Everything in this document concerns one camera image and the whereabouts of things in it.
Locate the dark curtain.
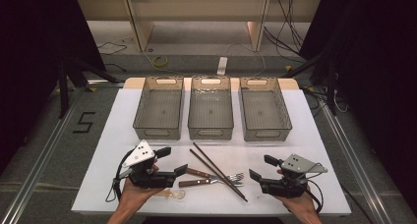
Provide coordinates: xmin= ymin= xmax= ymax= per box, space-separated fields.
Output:
xmin=299 ymin=0 xmax=417 ymax=215
xmin=0 ymin=0 xmax=106 ymax=173

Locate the grey translucent plastic bin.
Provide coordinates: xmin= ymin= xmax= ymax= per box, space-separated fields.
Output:
xmin=187 ymin=75 xmax=235 ymax=140
xmin=238 ymin=76 xmax=293 ymax=142
xmin=132 ymin=76 xmax=185 ymax=140

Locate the black metal stand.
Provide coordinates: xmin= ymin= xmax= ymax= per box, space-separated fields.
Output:
xmin=57 ymin=58 xmax=119 ymax=120
xmin=281 ymin=50 xmax=338 ymax=117

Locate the person's left hand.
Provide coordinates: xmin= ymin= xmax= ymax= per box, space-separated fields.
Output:
xmin=119 ymin=178 xmax=165 ymax=208

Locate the black cable bundle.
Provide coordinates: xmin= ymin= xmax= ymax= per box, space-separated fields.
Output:
xmin=264 ymin=0 xmax=309 ymax=63

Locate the thin black floor cable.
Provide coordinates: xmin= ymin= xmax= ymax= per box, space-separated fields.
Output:
xmin=96 ymin=41 xmax=128 ymax=56

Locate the left hand-held gripper black cable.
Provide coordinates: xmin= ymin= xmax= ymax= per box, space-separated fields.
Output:
xmin=104 ymin=148 xmax=136 ymax=203

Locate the right hand-held gripper black cable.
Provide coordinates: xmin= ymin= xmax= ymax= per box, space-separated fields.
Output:
xmin=304 ymin=163 xmax=326 ymax=214

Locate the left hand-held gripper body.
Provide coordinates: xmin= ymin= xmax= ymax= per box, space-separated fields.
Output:
xmin=121 ymin=140 xmax=177 ymax=190

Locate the white power cable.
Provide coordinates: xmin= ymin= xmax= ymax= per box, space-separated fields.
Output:
xmin=225 ymin=41 xmax=268 ymax=78

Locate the white table cover sheet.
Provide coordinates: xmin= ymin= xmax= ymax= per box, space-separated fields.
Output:
xmin=71 ymin=87 xmax=352 ymax=217

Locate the yellow-green tape roll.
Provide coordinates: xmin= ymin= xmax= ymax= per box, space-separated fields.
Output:
xmin=152 ymin=55 xmax=169 ymax=69

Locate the aluminium floor rail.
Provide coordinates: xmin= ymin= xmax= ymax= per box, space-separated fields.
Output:
xmin=319 ymin=102 xmax=394 ymax=224
xmin=0 ymin=85 xmax=83 ymax=224

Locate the pale wooden shelf unit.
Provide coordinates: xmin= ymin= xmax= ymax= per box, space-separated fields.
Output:
xmin=76 ymin=0 xmax=323 ymax=53

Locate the wooden-handled steel fork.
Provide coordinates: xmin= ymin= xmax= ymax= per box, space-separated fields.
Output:
xmin=186 ymin=167 xmax=246 ymax=188
xmin=178 ymin=172 xmax=246 ymax=189

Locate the person's right hand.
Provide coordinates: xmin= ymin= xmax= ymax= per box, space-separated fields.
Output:
xmin=275 ymin=189 xmax=322 ymax=216

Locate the hand-held gripper black cable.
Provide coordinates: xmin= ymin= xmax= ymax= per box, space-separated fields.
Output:
xmin=304 ymin=163 xmax=326 ymax=214
xmin=104 ymin=148 xmax=136 ymax=203

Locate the dark chopsticks pair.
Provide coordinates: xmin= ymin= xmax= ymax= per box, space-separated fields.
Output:
xmin=188 ymin=148 xmax=249 ymax=203

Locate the white power strip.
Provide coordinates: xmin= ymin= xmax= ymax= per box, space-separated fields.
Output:
xmin=216 ymin=56 xmax=228 ymax=77

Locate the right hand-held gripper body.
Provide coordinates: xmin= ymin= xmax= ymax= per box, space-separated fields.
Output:
xmin=259 ymin=153 xmax=328 ymax=198

